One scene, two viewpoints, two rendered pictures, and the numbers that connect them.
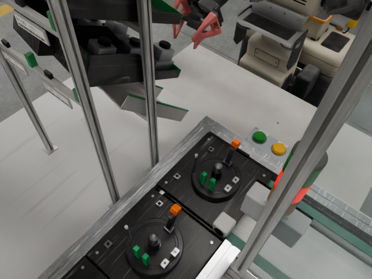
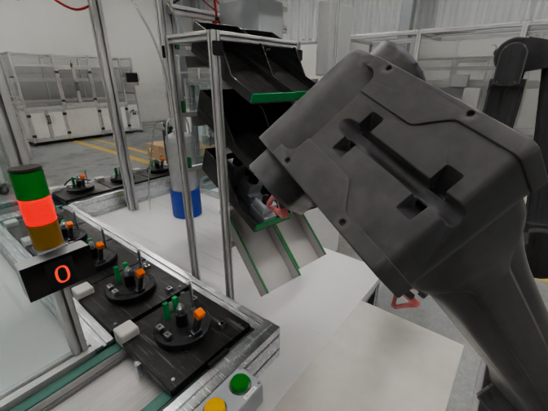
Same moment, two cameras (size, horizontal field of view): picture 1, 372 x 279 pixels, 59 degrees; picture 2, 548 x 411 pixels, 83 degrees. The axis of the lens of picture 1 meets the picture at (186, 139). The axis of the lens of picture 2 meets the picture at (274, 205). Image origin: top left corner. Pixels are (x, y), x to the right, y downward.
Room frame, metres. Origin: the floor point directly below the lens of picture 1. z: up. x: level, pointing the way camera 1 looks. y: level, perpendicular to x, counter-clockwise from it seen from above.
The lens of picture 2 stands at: (0.73, -0.69, 1.56)
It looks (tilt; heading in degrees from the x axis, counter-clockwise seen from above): 23 degrees down; 92
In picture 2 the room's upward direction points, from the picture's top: straight up
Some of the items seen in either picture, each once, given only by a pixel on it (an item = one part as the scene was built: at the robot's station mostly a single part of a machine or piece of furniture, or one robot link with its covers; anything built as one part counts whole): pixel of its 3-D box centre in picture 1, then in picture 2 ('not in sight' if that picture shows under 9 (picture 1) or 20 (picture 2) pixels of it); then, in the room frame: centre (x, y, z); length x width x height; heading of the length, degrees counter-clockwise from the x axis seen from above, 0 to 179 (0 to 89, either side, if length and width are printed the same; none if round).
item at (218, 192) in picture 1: (216, 177); (183, 326); (0.48, -0.09, 0.98); 0.14 x 0.14 x 0.02
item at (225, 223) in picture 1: (223, 225); (126, 333); (0.34, -0.11, 0.97); 0.05 x 0.05 x 0.04; 54
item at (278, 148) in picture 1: (278, 149); (214, 409); (0.60, -0.29, 0.96); 0.04 x 0.04 x 0.02
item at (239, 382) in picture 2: (259, 137); (240, 384); (0.64, -0.23, 0.96); 0.04 x 0.04 x 0.02
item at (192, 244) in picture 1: (154, 242); (129, 277); (0.27, 0.06, 1.01); 0.24 x 0.24 x 0.13; 54
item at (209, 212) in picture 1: (215, 180); (183, 332); (0.48, -0.09, 0.96); 0.24 x 0.24 x 0.02; 54
